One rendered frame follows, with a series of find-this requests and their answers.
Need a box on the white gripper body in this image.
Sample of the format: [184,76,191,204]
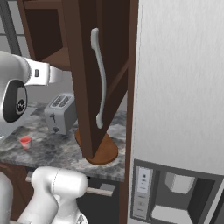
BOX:
[47,66,64,86]

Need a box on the dark brown cabinet door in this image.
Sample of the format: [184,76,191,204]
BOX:
[61,0,131,160]

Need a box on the brown round cutting board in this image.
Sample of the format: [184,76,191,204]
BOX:
[74,128,119,166]

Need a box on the silver toaster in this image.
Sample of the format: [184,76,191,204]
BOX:
[44,93,78,136]

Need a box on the grey framed window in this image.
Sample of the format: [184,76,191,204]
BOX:
[0,0,31,60]

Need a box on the small red cup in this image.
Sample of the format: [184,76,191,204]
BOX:
[19,135,32,150]

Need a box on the dark brown tall side panel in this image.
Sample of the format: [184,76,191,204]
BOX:
[117,0,140,224]

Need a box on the silver fridge with dispenser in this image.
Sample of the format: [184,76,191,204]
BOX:
[127,0,224,224]

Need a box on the dark brown drawer front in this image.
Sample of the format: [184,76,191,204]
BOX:
[0,162,121,224]

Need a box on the dark brown wall cabinet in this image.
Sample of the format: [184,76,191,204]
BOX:
[17,0,74,72]

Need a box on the grey curved cabinet door handle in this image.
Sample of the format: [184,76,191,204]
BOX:
[89,27,108,130]

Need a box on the grey drawer bar handle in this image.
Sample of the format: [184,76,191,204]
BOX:
[24,176,115,197]

